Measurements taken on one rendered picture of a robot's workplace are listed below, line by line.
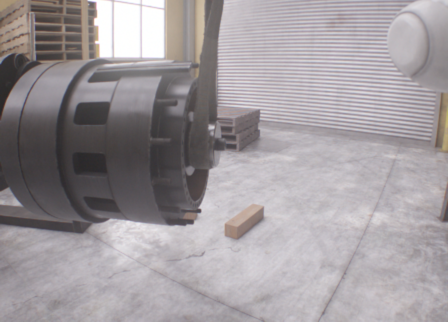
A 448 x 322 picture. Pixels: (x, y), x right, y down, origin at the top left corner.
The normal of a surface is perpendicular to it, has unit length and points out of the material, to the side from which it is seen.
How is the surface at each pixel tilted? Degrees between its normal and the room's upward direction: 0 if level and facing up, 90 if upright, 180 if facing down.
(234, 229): 90
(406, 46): 98
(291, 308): 0
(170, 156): 87
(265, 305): 0
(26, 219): 90
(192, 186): 21
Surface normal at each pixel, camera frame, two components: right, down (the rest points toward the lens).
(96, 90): -0.11, -0.51
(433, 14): -0.39, -0.32
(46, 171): -0.15, 0.34
